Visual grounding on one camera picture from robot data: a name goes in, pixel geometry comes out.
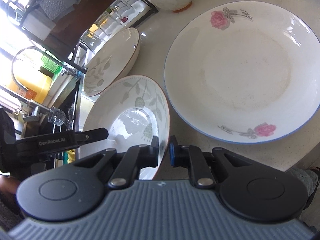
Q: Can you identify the leaf pattern bowl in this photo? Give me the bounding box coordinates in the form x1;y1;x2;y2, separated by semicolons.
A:
79;74;171;181

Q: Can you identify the large rose pattern plate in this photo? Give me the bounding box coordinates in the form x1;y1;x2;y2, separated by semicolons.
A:
164;1;319;144

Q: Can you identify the leaf pattern plate brown rim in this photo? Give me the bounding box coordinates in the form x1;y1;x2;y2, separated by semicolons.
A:
83;27;141;97

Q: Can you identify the left hand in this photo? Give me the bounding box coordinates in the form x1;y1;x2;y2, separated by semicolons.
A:
1;175;21;215

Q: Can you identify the chrome sink faucet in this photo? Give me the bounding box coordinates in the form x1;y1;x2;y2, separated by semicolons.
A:
11;46;81;120

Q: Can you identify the small glass in sink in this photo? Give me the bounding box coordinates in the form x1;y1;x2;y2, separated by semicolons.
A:
48;107;69;126

